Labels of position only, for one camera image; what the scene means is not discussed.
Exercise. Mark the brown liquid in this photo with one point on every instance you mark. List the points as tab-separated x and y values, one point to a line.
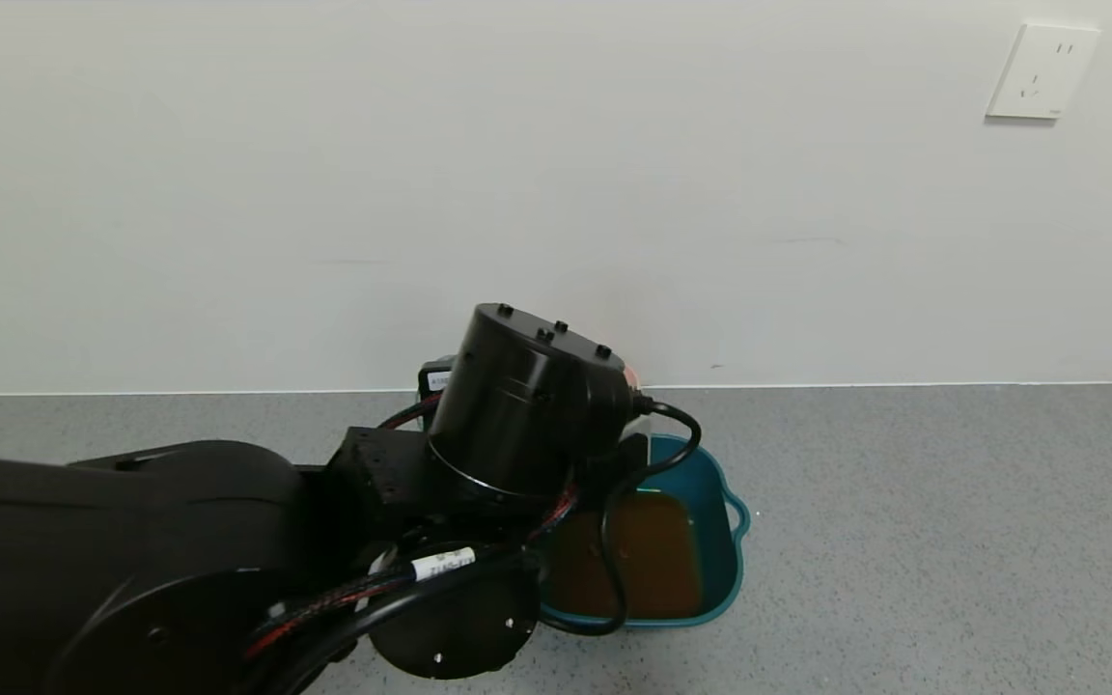
653	550

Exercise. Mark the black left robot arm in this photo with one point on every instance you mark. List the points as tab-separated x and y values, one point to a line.
83	560

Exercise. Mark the teal square plastic basin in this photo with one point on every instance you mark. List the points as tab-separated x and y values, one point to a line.
720	541

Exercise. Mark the white wall socket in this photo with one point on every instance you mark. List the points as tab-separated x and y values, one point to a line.
1042	72

